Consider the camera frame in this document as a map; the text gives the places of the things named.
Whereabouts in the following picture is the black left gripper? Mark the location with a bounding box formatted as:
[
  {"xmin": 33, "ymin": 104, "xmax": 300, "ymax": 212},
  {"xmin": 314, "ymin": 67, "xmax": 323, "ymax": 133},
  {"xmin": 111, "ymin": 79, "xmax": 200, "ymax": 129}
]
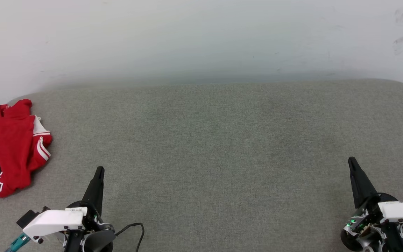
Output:
[{"xmin": 64, "ymin": 166, "xmax": 115, "ymax": 252}]

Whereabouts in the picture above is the red basketball jersey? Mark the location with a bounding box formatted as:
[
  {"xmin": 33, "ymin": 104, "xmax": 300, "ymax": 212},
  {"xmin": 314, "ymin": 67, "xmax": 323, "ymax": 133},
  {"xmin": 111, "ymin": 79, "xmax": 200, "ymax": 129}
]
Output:
[{"xmin": 0, "ymin": 99, "xmax": 53, "ymax": 198}]

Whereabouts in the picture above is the teal cable connector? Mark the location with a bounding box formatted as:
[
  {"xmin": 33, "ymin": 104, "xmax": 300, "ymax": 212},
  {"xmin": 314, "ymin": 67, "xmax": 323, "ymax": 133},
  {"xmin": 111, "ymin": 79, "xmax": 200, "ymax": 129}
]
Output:
[{"xmin": 5, "ymin": 232, "xmax": 31, "ymax": 252}]

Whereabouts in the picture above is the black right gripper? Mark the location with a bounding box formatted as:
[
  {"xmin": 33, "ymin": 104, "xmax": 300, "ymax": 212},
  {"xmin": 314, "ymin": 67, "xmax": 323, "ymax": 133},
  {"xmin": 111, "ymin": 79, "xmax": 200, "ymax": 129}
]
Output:
[{"xmin": 344, "ymin": 157, "xmax": 403, "ymax": 252}]

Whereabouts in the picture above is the thin black cable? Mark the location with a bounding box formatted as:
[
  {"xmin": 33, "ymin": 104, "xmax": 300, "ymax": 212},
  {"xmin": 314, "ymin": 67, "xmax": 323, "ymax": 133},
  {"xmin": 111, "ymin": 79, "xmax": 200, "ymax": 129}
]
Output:
[{"xmin": 114, "ymin": 223, "xmax": 145, "ymax": 252}]

